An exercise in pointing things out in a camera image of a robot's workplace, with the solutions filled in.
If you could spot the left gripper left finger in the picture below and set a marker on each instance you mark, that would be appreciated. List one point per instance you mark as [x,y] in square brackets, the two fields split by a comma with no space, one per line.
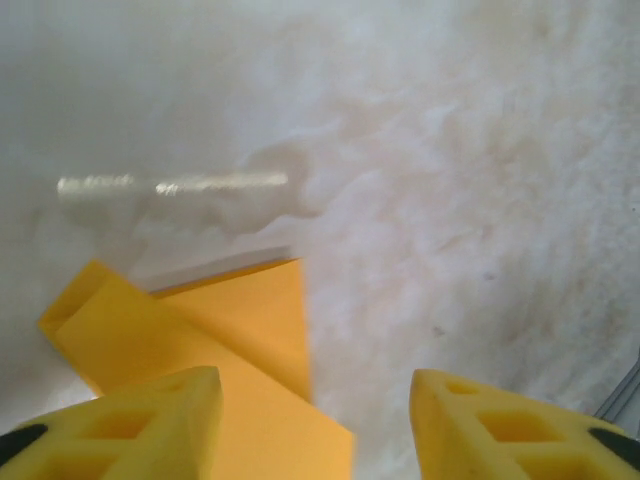
[125,435]

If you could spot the long aluminium mounting rail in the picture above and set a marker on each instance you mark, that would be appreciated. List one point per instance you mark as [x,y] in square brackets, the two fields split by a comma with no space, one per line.
[625,395]

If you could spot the orange cloth piece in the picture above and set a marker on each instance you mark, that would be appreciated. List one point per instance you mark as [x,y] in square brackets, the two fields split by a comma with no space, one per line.
[260,320]

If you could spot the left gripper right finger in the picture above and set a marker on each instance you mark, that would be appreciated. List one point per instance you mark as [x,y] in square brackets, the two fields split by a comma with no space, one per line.
[500,440]

